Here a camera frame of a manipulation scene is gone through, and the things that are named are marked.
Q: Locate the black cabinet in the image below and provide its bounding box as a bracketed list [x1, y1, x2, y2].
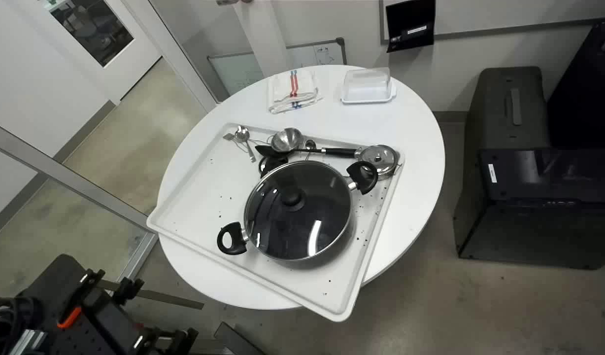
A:
[453, 65, 605, 272]

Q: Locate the black cooking pot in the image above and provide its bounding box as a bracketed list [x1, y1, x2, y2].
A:
[214, 155, 380, 266]

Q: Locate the glass pot lid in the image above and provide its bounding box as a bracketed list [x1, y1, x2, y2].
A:
[244, 159, 354, 260]

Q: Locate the clear plastic container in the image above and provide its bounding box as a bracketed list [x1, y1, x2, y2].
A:
[339, 65, 398, 106]
[266, 66, 325, 116]

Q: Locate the small metal spoon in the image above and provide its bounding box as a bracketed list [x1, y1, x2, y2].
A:
[220, 124, 260, 163]

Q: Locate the small leaning whiteboard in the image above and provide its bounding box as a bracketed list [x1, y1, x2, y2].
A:
[283, 35, 348, 68]

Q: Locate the metal ladle black handle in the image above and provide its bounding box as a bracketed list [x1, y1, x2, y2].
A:
[254, 126, 360, 161]

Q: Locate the white plastic tray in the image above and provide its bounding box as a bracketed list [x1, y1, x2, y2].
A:
[144, 120, 406, 323]

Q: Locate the white door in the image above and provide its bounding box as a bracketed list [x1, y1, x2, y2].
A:
[12, 0, 163, 106]

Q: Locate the orange clamp handle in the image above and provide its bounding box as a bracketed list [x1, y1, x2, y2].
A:
[55, 303, 86, 333]

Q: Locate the aluminium frame bar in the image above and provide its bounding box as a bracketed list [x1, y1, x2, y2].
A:
[0, 116, 159, 281]

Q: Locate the black marker holder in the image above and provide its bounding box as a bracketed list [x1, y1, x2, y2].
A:
[384, 0, 439, 53]

